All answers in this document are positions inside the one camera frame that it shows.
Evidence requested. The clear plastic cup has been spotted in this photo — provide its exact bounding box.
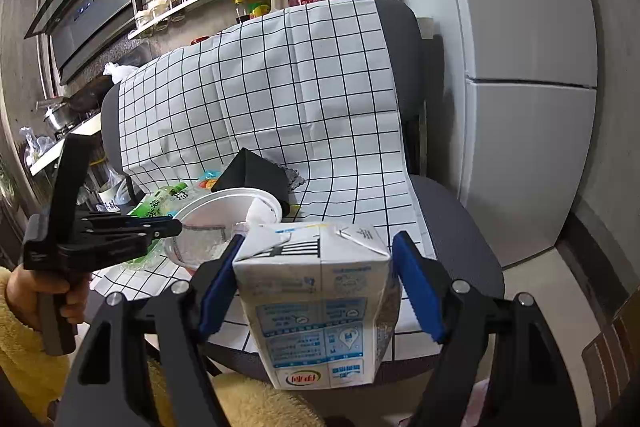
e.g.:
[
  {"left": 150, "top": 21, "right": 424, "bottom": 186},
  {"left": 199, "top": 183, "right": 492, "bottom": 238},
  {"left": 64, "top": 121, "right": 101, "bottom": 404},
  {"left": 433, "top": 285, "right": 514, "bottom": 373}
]
[{"left": 165, "top": 227, "right": 242, "bottom": 271}]

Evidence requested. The grey fluffy cloth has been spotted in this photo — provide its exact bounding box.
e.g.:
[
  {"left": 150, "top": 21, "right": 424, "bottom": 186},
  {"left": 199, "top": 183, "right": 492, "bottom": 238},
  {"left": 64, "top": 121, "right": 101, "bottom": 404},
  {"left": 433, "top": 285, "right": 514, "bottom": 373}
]
[{"left": 272, "top": 162, "right": 304, "bottom": 192}]

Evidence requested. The person's left hand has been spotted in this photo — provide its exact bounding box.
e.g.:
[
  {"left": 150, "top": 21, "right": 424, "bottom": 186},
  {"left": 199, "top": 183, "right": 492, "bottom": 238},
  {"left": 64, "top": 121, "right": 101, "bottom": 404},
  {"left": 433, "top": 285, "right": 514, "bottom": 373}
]
[{"left": 6, "top": 264, "right": 93, "bottom": 330}]

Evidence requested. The grey office chair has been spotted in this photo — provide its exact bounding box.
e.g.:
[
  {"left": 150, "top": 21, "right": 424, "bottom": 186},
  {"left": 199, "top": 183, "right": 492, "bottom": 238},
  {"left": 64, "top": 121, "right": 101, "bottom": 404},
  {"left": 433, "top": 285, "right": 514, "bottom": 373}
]
[{"left": 100, "top": 0, "right": 506, "bottom": 383}]

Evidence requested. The white blue milk carton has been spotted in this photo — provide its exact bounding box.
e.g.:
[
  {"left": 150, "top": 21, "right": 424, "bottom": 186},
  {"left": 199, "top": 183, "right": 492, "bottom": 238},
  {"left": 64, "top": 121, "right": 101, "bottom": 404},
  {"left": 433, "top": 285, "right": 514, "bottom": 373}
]
[{"left": 232, "top": 222, "right": 401, "bottom": 390}]

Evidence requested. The black triangular box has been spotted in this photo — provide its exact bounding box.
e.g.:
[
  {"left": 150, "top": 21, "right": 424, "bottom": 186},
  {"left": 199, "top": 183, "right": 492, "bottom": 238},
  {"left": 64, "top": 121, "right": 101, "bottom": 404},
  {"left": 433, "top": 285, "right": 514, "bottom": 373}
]
[{"left": 210, "top": 148, "right": 293, "bottom": 214}]

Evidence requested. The yellow fleece robe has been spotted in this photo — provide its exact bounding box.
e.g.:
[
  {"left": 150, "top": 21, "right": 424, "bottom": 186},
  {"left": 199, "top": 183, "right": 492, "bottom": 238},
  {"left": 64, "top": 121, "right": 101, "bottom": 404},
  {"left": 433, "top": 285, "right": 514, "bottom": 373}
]
[{"left": 147, "top": 354, "right": 328, "bottom": 427}]

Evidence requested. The green tea bottle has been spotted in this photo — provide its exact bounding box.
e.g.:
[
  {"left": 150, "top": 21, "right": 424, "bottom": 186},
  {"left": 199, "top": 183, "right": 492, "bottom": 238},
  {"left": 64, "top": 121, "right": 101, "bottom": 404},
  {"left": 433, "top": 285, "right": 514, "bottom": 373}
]
[{"left": 125, "top": 182, "right": 201, "bottom": 269}]

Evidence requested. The colourful snack wrapper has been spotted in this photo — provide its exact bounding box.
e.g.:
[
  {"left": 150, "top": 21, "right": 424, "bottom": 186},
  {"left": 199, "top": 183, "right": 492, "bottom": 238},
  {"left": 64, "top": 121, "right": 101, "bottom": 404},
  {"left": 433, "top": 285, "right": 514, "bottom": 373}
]
[{"left": 194, "top": 169, "right": 227, "bottom": 191}]

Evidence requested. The clear plastic bottle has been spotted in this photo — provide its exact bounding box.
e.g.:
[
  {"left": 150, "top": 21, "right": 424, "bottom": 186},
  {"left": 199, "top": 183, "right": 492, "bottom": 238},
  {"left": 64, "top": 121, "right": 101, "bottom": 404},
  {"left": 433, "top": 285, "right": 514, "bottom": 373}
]
[{"left": 95, "top": 172, "right": 132, "bottom": 214}]

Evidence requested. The person's left forearm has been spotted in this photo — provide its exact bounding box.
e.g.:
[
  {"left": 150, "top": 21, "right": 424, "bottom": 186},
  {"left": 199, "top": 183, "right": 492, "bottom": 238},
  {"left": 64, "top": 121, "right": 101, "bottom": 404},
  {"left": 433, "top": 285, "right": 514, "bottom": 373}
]
[{"left": 0, "top": 267, "right": 68, "bottom": 425}]

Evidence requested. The black wok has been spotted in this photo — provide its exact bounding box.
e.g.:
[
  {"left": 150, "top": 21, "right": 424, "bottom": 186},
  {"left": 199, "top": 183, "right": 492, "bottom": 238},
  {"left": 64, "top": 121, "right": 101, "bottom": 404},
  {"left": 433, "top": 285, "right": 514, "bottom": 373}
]
[{"left": 66, "top": 74, "right": 114, "bottom": 114}]

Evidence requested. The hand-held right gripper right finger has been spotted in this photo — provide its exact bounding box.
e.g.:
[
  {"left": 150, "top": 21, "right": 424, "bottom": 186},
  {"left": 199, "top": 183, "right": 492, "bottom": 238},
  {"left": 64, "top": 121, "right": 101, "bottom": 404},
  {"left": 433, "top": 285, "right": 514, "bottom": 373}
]
[{"left": 391, "top": 232, "right": 583, "bottom": 427}]

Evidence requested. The grey refrigerator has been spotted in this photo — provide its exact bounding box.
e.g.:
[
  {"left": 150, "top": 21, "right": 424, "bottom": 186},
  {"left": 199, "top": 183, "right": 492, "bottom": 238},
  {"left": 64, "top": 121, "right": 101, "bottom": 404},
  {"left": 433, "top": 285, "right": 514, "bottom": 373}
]
[{"left": 430, "top": 0, "right": 601, "bottom": 269}]

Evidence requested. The white plastic bag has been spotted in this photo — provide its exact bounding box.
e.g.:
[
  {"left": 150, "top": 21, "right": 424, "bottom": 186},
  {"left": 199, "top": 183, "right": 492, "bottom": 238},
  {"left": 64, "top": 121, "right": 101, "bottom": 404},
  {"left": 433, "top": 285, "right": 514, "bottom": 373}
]
[{"left": 102, "top": 61, "right": 137, "bottom": 84}]

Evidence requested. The clear plastic bag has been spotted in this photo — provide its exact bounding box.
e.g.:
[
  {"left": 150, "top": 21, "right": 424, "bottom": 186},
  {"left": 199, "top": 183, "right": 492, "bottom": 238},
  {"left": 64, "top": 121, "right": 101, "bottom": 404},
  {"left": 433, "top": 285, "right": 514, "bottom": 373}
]
[{"left": 19, "top": 126, "right": 57, "bottom": 158}]

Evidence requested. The steel range hood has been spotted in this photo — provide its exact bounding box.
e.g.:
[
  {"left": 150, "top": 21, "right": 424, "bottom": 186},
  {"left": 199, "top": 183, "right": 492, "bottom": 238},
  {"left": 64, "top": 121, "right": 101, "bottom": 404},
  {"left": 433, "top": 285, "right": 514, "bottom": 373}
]
[{"left": 24, "top": 0, "right": 147, "bottom": 86}]

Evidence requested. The steel pot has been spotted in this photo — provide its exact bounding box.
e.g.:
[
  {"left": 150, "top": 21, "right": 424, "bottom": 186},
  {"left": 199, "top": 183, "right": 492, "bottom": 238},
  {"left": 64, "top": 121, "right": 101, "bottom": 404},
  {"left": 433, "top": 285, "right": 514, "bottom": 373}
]
[{"left": 41, "top": 101, "right": 77, "bottom": 134}]

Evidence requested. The white black checkered cloth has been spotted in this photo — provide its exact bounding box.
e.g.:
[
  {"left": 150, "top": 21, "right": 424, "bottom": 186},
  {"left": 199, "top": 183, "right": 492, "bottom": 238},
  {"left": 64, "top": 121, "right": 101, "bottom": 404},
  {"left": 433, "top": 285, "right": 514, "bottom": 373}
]
[{"left": 92, "top": 0, "right": 441, "bottom": 353}]

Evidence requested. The short metal wall shelf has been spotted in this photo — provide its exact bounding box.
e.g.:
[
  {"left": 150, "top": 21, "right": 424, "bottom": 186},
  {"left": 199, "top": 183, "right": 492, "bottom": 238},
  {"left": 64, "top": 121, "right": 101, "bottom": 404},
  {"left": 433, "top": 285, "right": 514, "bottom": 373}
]
[{"left": 127, "top": 0, "right": 237, "bottom": 41}]

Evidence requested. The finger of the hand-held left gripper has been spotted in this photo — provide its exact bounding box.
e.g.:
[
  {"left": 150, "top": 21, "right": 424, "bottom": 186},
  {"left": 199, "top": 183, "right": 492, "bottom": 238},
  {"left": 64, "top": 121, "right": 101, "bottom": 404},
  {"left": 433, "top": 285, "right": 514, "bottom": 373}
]
[
  {"left": 80, "top": 216, "right": 182, "bottom": 239},
  {"left": 60, "top": 232, "right": 153, "bottom": 265}
]

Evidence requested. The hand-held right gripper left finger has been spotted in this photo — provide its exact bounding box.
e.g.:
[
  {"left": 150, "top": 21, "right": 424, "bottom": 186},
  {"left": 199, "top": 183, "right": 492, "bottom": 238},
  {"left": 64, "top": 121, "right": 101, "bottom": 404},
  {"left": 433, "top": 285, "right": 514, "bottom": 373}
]
[{"left": 55, "top": 227, "right": 248, "bottom": 427}]

